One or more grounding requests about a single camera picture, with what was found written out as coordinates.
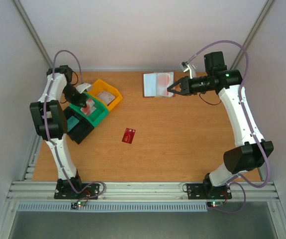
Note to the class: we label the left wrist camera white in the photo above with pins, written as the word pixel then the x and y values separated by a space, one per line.
pixel 84 87

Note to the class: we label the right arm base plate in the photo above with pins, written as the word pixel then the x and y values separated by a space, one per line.
pixel 197 191

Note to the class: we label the yellow plastic bin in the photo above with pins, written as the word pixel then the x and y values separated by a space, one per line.
pixel 100 85

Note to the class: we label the cards stack in yellow bin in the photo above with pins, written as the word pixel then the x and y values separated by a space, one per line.
pixel 106 97

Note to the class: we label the right small circuit board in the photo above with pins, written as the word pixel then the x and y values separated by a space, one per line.
pixel 215 204

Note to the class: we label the brown leather card holder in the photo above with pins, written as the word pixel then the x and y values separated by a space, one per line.
pixel 156 84

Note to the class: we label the teal card in black bin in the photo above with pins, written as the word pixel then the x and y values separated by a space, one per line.
pixel 72 122

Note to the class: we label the left small circuit board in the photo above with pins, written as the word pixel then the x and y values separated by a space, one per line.
pixel 77 205

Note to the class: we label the grey slotted cable duct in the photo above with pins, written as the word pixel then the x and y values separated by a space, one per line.
pixel 114 207

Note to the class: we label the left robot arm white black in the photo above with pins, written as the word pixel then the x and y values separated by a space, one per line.
pixel 51 124

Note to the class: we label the red VIP credit card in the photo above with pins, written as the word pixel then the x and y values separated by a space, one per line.
pixel 128 135

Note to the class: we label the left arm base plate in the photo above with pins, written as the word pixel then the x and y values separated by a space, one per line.
pixel 67 192

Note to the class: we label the aluminium front rail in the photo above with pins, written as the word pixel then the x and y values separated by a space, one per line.
pixel 138 192

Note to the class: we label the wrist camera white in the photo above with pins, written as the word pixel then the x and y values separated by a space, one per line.
pixel 188 67
pixel 84 87

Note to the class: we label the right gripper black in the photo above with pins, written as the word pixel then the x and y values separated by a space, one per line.
pixel 185 85

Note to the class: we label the small circuit board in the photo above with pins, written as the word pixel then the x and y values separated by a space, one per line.
pixel 215 204
pixel 77 205

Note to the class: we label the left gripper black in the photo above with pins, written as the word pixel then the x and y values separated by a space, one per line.
pixel 83 98

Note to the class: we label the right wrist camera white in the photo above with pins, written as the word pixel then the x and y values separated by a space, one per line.
pixel 188 67

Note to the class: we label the black plastic bin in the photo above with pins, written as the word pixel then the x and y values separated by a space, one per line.
pixel 81 130

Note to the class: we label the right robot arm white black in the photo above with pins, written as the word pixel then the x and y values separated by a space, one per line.
pixel 251 149

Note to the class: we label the green plastic bin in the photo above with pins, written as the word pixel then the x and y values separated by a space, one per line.
pixel 94 112

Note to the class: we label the red white credit card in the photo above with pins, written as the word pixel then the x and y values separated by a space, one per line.
pixel 90 110

